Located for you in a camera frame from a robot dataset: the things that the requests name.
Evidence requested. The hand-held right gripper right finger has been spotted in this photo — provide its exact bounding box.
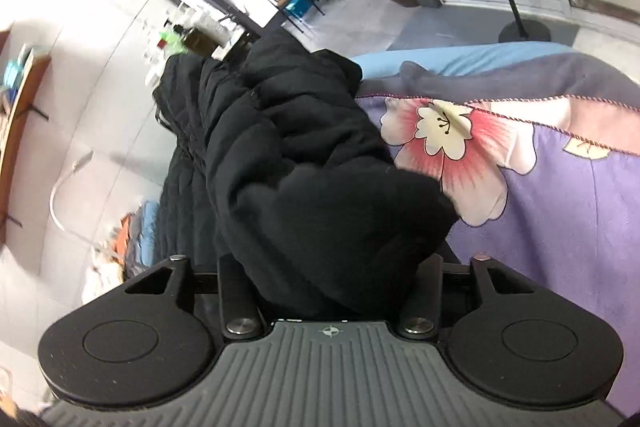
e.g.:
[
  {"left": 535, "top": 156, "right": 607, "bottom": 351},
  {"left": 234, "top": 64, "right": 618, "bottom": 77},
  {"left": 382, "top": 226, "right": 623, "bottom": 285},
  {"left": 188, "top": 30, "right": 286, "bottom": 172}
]
[{"left": 396, "top": 253, "right": 539, "bottom": 341}]

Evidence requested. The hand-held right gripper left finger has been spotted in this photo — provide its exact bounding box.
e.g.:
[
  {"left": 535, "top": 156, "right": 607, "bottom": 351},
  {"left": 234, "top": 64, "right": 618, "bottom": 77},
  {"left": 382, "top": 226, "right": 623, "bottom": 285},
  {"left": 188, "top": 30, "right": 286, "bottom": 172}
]
[{"left": 122, "top": 254, "right": 267, "bottom": 341}]

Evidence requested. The black quilted jacket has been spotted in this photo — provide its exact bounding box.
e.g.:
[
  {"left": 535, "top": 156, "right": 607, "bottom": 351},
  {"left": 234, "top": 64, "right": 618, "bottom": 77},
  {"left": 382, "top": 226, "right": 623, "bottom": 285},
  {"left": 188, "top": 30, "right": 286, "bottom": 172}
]
[{"left": 151, "top": 28, "right": 462, "bottom": 321}]

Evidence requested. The pile of folded clothes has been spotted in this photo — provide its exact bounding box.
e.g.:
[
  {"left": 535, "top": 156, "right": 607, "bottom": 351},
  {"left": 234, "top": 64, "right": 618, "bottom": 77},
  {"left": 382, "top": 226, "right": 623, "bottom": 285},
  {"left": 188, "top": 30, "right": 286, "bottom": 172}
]
[{"left": 80, "top": 201, "right": 162, "bottom": 305}]

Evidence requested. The purple floral blanket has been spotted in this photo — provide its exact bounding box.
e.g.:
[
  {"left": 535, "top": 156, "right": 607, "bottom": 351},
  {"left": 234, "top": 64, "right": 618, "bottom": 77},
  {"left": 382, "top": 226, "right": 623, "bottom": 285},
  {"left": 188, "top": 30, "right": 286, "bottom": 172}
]
[{"left": 352, "top": 93, "right": 640, "bottom": 360}]

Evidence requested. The light blue bed sheet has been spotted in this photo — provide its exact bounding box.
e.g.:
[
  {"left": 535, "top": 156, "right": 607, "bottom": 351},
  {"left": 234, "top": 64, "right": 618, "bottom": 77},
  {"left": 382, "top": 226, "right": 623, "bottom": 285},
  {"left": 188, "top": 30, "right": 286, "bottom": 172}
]
[{"left": 347, "top": 40, "right": 583, "bottom": 80}]

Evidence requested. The dark grey blanket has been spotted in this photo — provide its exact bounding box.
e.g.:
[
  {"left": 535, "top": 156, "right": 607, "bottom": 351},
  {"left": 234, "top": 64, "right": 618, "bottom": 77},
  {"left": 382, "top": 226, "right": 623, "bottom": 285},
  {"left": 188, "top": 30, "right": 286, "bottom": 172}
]
[{"left": 361, "top": 52, "right": 640, "bottom": 114}]

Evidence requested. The dark glass bottle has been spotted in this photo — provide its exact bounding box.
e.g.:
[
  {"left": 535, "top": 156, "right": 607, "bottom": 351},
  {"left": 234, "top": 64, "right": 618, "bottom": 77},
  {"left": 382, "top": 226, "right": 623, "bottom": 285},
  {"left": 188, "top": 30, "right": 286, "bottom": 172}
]
[{"left": 181, "top": 26, "right": 222, "bottom": 57}]

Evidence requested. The blue stool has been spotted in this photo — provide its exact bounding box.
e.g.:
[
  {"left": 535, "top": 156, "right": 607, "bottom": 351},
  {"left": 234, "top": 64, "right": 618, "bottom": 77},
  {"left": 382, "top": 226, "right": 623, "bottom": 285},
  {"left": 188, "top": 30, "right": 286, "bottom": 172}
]
[{"left": 281, "top": 0, "right": 326, "bottom": 33}]

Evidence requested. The white cable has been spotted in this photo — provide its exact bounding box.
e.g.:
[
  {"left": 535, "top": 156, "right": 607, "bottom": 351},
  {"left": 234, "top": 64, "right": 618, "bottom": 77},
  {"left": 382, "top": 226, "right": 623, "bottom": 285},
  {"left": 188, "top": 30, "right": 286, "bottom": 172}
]
[{"left": 49, "top": 151, "right": 123, "bottom": 255}]

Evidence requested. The wooden wall shelf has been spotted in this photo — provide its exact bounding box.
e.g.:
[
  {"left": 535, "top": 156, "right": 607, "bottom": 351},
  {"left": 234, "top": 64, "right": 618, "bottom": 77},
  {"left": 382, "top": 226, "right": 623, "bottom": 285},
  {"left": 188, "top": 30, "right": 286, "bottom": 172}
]
[{"left": 0, "top": 30, "right": 54, "bottom": 249}]

